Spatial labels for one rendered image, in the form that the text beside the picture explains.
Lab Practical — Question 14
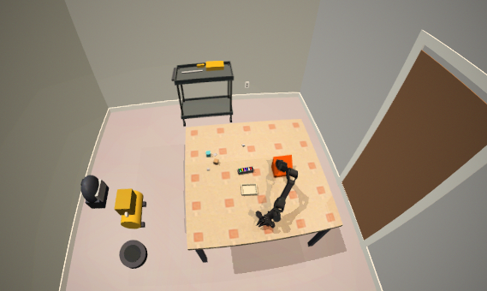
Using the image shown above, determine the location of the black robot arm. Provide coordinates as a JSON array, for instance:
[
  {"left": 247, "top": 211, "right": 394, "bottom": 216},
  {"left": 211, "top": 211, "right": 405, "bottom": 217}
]
[{"left": 264, "top": 159, "right": 298, "bottom": 227}]

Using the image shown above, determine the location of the white shallow square tray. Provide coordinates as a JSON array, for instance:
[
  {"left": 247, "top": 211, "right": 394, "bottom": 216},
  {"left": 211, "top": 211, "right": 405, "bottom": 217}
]
[{"left": 241, "top": 183, "right": 258, "bottom": 196}]

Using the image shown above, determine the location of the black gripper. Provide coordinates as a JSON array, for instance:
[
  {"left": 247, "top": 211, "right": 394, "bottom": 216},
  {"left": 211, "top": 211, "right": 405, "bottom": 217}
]
[{"left": 255, "top": 211, "right": 275, "bottom": 228}]

